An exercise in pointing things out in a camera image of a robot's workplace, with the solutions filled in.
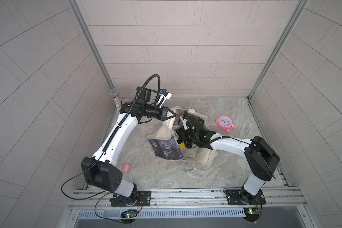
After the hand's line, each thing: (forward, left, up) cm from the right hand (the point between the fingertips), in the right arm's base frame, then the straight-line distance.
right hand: (179, 129), depth 88 cm
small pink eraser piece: (-20, +31, -6) cm, 37 cm away
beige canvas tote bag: (-14, +7, +9) cm, 18 cm away
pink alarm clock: (+7, -33, -8) cm, 35 cm away
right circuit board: (-44, -32, -12) cm, 56 cm away
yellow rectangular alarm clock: (-10, -1, -3) cm, 10 cm away
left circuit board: (-41, +26, -5) cm, 49 cm away
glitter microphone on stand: (+13, +36, +21) cm, 44 cm away
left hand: (-4, +1, +21) cm, 21 cm away
